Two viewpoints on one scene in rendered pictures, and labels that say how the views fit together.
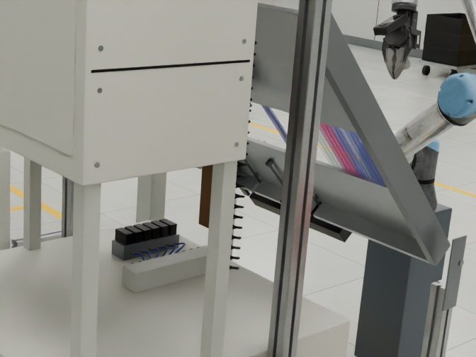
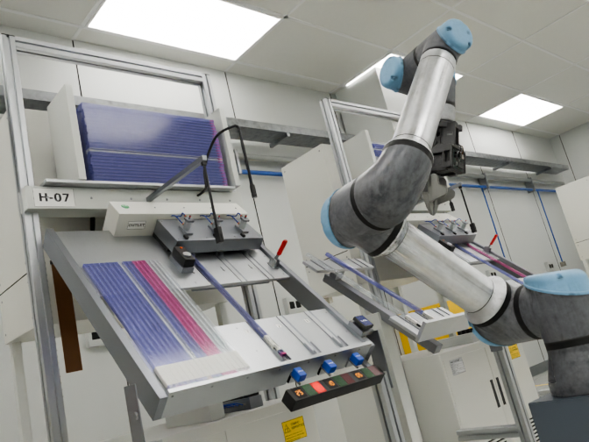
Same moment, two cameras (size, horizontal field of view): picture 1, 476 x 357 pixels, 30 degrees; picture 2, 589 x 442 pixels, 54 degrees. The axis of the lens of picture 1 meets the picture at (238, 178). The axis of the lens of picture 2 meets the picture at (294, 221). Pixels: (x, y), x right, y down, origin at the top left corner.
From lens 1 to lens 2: 2.85 m
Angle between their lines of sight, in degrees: 92
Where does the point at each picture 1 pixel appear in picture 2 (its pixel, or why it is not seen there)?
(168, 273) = (178, 417)
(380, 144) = (84, 303)
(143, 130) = (11, 317)
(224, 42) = (21, 267)
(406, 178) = (105, 328)
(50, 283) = not seen: hidden behind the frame
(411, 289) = not seen: outside the picture
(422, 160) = (530, 311)
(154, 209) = not seen: hidden behind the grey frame
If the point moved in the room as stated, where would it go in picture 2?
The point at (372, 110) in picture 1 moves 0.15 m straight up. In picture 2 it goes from (74, 280) to (67, 224)
